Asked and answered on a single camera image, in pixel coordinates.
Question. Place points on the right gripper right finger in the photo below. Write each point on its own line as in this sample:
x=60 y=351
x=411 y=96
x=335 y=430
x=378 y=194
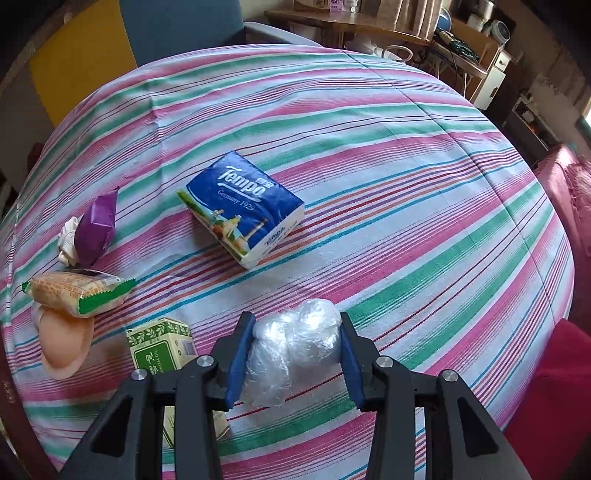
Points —
x=462 y=439

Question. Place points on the clear plastic bag bundle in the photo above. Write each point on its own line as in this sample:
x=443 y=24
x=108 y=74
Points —
x=290 y=349

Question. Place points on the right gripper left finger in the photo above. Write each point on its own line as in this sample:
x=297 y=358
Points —
x=125 y=439

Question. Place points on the wooden shelf unit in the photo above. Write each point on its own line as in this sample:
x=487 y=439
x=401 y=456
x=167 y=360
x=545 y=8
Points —
x=478 y=80

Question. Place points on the blue yellow armchair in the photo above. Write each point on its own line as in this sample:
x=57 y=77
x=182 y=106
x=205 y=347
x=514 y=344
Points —
x=111 y=38

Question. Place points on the green white carton box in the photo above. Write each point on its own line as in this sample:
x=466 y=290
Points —
x=164 y=345

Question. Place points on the purple snack wrapper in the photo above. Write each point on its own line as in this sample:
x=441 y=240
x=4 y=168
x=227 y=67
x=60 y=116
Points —
x=96 y=229

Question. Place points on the striped bed sheet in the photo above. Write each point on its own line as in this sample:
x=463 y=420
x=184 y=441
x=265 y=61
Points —
x=421 y=221

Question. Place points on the blue Tempo tissue pack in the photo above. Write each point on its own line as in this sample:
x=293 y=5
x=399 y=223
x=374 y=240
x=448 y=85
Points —
x=247 y=211

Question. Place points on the white hair scrunchie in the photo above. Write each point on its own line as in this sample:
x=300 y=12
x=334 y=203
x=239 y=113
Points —
x=67 y=254

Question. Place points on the beige curtain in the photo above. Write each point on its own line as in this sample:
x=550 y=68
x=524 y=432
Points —
x=415 y=17

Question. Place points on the wooden desk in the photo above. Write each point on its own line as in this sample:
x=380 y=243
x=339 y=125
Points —
x=335 y=26

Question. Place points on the green cracker snack packet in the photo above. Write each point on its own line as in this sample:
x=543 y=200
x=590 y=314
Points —
x=79 y=293

